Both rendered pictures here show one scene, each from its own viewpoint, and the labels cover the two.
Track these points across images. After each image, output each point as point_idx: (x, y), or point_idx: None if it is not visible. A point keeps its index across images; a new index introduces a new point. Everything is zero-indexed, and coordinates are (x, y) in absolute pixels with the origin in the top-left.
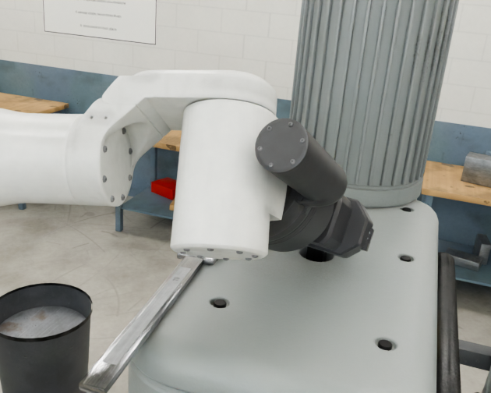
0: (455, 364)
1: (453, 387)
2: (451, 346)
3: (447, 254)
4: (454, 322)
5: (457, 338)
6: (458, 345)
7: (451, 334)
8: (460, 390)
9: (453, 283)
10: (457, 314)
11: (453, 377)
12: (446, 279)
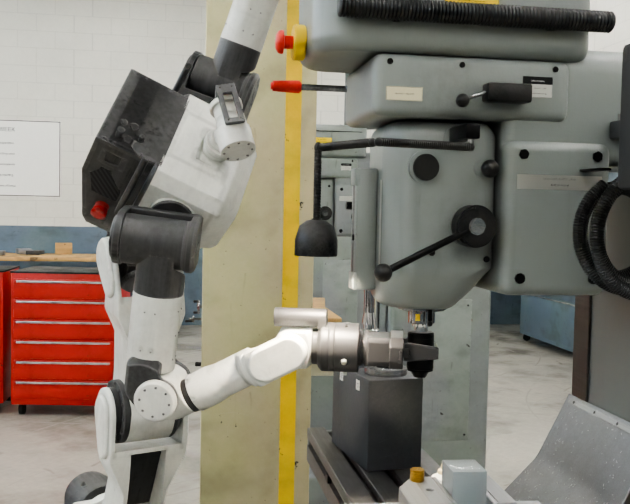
0: (454, 3)
1: (428, 0)
2: (469, 2)
3: (610, 11)
4: (506, 6)
5: (489, 6)
6: (486, 9)
7: (483, 3)
8: (433, 4)
9: (564, 9)
10: (526, 11)
11: (439, 1)
12: (561, 8)
